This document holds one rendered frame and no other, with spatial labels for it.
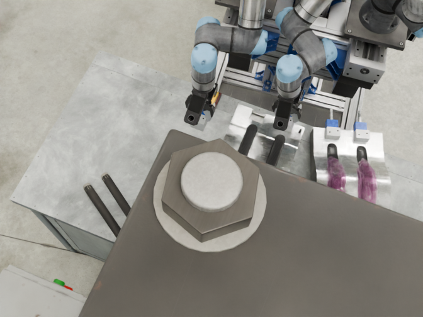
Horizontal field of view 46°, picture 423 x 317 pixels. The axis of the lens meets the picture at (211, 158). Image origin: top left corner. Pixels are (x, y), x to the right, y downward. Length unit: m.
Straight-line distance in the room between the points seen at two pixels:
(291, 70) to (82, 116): 0.87
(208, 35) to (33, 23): 1.97
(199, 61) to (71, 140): 0.69
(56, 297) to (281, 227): 0.64
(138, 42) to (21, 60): 0.70
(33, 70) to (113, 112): 1.26
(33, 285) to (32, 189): 0.85
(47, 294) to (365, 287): 0.70
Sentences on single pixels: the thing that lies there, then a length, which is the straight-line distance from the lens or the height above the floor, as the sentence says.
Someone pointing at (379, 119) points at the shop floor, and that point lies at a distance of 3.03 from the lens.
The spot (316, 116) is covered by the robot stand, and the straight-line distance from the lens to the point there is 2.68.
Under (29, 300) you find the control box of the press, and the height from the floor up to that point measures 1.47.
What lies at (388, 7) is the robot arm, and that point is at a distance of 1.89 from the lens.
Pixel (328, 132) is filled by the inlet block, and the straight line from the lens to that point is 1.87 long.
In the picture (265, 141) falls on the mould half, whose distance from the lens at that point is 1.79.
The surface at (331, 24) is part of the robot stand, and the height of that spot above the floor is 0.95.
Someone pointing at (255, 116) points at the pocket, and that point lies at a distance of 1.86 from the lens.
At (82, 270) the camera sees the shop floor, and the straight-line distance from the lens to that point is 2.58.
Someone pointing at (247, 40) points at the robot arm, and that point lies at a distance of 1.52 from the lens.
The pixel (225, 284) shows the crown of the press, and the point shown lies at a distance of 0.48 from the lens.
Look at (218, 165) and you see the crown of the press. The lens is 0.46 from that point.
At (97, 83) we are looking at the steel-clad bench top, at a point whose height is 0.80.
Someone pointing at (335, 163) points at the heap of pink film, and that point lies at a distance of 1.80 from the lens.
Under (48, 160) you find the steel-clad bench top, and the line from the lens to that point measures 1.91.
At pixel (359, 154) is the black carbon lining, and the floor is 0.85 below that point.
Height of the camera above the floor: 2.48
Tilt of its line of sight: 66 degrees down
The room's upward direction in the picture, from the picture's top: 6 degrees clockwise
